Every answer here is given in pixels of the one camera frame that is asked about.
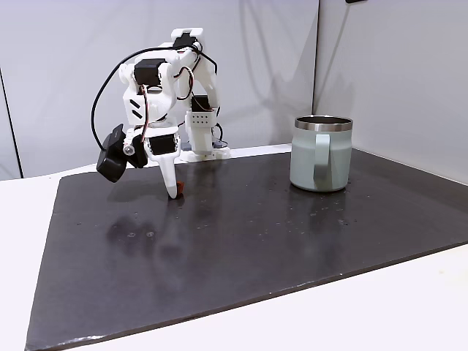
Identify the red black servo wire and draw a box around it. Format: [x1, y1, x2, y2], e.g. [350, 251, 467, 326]
[174, 67, 196, 100]
[140, 84, 151, 143]

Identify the black webcam cable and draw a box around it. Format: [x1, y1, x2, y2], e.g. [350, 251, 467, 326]
[90, 43, 219, 151]

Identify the black glossy table mat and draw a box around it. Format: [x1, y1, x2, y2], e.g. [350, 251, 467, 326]
[24, 148, 468, 351]

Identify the black oval webcam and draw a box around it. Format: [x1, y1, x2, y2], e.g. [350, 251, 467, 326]
[96, 123, 149, 184]

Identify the pale green steel-rimmed mug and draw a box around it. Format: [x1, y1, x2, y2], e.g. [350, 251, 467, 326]
[289, 115, 354, 193]

